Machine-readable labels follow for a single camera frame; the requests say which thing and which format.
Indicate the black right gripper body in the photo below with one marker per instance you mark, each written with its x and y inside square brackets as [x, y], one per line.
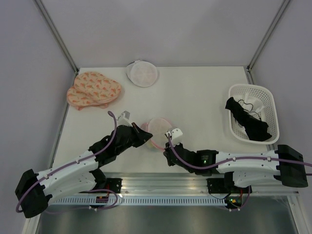
[167, 148]

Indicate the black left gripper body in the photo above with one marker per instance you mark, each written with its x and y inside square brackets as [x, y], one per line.
[130, 143]

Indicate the pink-trimmed mesh laundry bag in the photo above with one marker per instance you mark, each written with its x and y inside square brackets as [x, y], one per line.
[157, 127]

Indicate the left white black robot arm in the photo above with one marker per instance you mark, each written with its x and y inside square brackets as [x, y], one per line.
[37, 191]

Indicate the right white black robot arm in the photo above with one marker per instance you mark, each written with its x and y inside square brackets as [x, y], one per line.
[285, 165]

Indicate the orange floral patterned bra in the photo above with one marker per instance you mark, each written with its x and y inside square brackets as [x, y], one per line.
[93, 89]

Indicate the white mesh laundry bag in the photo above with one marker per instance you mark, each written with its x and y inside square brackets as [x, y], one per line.
[142, 73]

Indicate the black garment in basket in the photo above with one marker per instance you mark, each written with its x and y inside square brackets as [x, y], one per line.
[255, 128]

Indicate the white garment in basket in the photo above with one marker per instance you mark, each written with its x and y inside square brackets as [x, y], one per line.
[251, 104]

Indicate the white perforated plastic basket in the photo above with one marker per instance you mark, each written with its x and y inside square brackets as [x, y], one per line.
[268, 114]

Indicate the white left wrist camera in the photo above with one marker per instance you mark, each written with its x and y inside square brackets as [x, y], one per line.
[124, 119]

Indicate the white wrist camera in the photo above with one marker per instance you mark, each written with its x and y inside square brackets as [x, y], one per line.
[124, 119]
[174, 135]

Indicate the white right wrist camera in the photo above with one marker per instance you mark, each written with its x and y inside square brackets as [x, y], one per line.
[174, 135]

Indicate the aluminium mounting rail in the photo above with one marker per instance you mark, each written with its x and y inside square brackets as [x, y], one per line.
[162, 183]

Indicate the white slotted cable duct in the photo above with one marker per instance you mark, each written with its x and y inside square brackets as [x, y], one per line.
[141, 200]

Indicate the right aluminium frame post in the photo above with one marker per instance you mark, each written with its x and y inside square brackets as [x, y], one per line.
[269, 32]

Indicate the aluminium frame post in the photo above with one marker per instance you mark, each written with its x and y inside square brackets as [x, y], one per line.
[55, 33]
[269, 32]

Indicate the left aluminium frame post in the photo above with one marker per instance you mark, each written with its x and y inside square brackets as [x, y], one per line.
[55, 33]

